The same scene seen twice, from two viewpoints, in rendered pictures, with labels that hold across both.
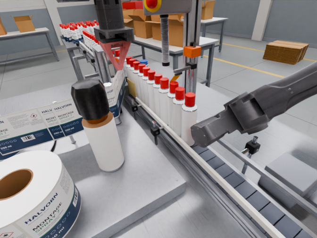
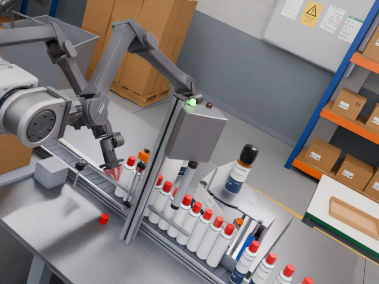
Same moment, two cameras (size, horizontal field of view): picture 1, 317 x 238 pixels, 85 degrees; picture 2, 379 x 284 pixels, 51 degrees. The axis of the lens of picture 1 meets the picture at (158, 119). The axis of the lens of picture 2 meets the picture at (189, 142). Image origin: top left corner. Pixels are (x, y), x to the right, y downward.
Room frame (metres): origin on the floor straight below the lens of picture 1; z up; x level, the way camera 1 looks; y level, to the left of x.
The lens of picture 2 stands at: (1.75, -0.92, 1.94)
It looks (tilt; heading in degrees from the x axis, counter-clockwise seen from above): 24 degrees down; 140
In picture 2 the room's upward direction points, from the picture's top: 23 degrees clockwise
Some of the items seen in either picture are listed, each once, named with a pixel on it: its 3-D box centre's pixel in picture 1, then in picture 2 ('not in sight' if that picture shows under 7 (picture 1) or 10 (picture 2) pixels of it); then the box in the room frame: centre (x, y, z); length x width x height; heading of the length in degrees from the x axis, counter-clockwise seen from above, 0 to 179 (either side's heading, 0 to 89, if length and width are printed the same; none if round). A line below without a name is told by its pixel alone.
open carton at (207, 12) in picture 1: (203, 10); not in sight; (4.91, -1.29, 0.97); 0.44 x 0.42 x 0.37; 118
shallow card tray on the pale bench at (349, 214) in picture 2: not in sight; (354, 217); (0.72, 1.53, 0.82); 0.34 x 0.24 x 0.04; 37
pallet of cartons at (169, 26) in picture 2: not in sight; (133, 36); (-3.02, 1.52, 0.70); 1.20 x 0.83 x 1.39; 37
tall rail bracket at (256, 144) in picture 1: (244, 159); (80, 172); (0.35, -0.26, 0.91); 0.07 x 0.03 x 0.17; 117
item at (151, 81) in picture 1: (153, 93); (171, 208); (0.70, 0.01, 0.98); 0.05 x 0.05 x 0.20
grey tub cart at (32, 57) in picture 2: not in sight; (48, 61); (-2.15, 0.24, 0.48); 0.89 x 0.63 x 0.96; 141
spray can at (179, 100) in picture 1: (179, 114); (134, 182); (0.52, -0.08, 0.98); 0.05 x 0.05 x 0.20
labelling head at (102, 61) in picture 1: (112, 72); (243, 237); (0.94, 0.24, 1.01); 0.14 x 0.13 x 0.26; 27
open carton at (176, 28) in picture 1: (181, 28); not in sight; (2.51, -0.39, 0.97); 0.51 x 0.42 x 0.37; 127
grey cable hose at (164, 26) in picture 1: (164, 40); (184, 185); (0.80, -0.05, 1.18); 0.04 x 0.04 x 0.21
